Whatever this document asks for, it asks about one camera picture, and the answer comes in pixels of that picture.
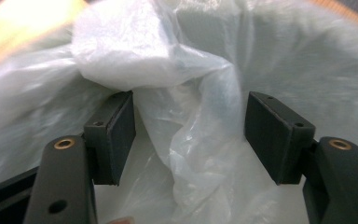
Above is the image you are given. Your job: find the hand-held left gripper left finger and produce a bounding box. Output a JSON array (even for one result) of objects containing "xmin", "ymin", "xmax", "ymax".
[{"xmin": 83, "ymin": 91, "xmax": 137, "ymax": 187}]

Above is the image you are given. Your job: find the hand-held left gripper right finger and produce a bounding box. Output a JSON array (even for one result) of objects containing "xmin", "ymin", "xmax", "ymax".
[{"xmin": 244, "ymin": 91, "xmax": 316, "ymax": 186}]

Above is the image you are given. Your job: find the white plastic trash bag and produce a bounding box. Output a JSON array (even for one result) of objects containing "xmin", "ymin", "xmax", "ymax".
[{"xmin": 0, "ymin": 0, "xmax": 358, "ymax": 224}]

